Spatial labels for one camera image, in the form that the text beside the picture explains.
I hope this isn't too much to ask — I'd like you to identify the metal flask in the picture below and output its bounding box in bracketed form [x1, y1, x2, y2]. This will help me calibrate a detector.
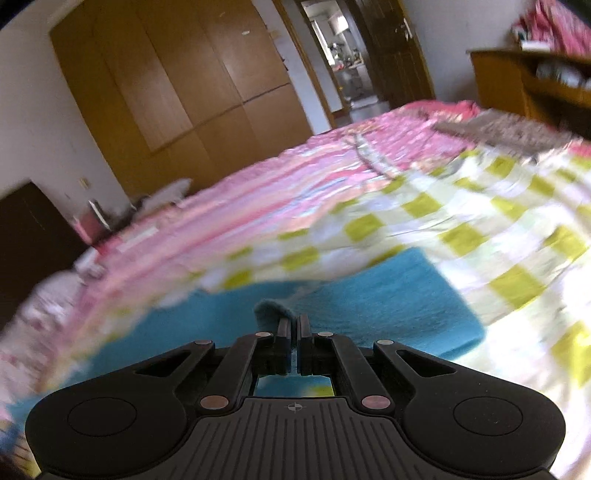
[88, 198, 112, 232]

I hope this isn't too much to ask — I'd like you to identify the wooden wardrobe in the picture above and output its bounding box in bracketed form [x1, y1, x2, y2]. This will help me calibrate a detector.
[48, 0, 315, 199]

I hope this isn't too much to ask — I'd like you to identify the grey pillow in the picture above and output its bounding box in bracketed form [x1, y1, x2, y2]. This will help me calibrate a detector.
[139, 178, 192, 208]

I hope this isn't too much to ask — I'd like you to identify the wooden desk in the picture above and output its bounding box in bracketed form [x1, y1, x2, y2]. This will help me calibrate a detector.
[468, 48, 591, 139]

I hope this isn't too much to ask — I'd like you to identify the brown fuzzy blanket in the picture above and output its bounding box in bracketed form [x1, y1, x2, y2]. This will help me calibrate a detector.
[434, 111, 591, 158]

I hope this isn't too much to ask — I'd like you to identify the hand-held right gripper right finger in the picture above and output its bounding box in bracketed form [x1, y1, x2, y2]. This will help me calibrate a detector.
[297, 315, 467, 414]

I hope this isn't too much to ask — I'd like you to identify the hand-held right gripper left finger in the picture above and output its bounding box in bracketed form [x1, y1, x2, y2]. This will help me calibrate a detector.
[124, 318, 293, 414]

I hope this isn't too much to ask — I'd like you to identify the pink patterned cloth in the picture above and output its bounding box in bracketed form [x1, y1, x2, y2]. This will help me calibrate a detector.
[510, 0, 591, 58]

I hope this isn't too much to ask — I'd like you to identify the white printed pillow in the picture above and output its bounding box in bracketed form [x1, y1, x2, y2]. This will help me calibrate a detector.
[14, 270, 88, 324]

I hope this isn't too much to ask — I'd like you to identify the dark wooden door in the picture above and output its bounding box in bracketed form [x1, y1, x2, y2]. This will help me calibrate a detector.
[355, 0, 437, 112]

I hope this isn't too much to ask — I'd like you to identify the green white checked bed sheet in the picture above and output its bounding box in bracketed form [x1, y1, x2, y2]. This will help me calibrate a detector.
[46, 143, 591, 480]

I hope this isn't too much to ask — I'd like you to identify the pink striped blanket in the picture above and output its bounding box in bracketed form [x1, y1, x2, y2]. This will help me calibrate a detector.
[0, 99, 485, 416]

